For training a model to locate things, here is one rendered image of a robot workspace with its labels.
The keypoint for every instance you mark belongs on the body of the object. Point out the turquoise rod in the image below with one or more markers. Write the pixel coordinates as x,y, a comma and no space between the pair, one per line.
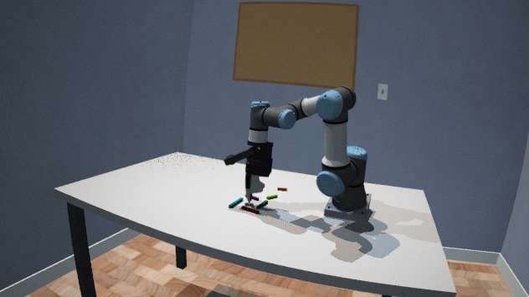
236,202

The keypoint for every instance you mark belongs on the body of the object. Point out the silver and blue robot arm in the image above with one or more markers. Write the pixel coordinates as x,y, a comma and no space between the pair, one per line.
342,165

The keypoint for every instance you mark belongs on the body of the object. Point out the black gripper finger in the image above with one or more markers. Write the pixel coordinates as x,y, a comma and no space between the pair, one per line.
260,183
251,188

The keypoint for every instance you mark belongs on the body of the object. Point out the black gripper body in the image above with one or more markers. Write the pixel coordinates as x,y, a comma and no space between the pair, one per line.
259,163

